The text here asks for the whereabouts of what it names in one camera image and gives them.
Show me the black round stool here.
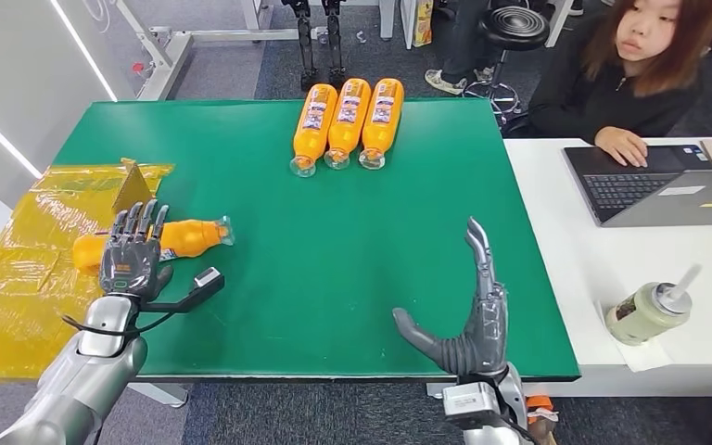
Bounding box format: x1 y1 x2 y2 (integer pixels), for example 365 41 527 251
461 5 551 127

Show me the black robot leg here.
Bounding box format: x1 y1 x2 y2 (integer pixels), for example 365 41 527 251
282 0 321 92
322 0 348 87

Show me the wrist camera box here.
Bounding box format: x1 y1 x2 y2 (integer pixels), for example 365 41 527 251
191 266 227 298
441 381 504 431

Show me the orange bottle with clear cap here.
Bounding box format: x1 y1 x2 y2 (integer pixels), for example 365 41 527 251
289 83 338 179
324 78 373 171
358 78 406 171
71 216 235 272

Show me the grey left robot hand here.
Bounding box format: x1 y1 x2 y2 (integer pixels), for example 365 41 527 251
98 199 175 302

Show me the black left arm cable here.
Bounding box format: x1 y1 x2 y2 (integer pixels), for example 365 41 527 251
59 311 176 340

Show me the green table mat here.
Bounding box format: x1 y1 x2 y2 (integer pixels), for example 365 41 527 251
53 97 581 381

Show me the white drinking straw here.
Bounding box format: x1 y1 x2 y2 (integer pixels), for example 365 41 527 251
668 263 703 302

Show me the yellow printed package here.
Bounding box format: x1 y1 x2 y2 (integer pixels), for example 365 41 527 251
413 0 435 48

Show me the yellow taped cardboard box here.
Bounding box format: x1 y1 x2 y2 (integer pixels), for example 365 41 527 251
0 158 176 383

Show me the seated person in trousers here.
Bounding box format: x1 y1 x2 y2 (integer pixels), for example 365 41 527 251
423 0 497 96

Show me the dark grey laptop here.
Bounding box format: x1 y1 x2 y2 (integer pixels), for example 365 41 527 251
563 144 712 228

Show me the white paper napkin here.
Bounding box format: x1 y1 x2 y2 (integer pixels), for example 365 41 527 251
595 300 673 374

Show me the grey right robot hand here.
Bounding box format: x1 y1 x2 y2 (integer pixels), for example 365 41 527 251
391 216 511 377

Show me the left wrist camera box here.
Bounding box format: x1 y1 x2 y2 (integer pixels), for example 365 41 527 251
191 266 227 298

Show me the white table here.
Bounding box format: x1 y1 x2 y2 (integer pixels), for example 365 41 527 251
426 136 712 401

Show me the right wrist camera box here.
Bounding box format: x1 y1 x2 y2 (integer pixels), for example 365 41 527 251
441 381 504 431

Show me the pale green drink cup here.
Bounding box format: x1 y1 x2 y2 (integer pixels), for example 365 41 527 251
604 281 693 347

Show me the white metal frame stand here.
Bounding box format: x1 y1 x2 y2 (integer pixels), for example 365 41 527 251
113 0 394 101

